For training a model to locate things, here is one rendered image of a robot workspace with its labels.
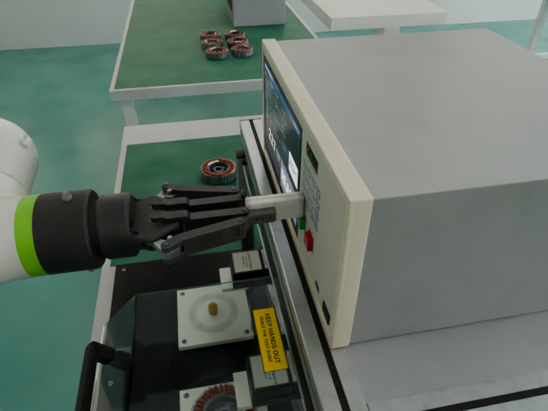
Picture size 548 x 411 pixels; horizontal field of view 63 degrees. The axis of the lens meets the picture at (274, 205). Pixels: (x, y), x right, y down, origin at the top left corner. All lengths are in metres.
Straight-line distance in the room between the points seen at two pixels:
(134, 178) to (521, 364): 1.19
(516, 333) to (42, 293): 2.02
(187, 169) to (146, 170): 0.13
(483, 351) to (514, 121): 0.25
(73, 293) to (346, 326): 1.85
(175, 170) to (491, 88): 1.07
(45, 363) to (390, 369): 1.67
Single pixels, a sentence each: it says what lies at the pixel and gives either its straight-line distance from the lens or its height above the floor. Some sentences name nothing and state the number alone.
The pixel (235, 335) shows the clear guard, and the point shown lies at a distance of 0.59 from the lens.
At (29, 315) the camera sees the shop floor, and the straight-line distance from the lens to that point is 2.23.
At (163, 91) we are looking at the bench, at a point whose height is 0.73.
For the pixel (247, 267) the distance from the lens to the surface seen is 0.87.
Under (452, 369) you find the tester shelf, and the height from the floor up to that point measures 1.11.
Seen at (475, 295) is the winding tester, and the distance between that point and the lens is 0.54.
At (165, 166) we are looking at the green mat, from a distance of 1.51.
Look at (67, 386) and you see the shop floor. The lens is 1.94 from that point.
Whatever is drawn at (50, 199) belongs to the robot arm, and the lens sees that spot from 0.54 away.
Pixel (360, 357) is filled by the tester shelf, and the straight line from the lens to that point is 0.52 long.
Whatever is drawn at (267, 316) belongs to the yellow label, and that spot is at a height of 1.07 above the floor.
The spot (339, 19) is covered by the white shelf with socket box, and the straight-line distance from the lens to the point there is 1.34.
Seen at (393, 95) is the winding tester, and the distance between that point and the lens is 0.58.
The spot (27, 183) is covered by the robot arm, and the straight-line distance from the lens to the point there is 0.63.
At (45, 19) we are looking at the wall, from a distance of 5.44.
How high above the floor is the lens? 1.54
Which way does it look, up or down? 37 degrees down
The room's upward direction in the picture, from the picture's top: straight up
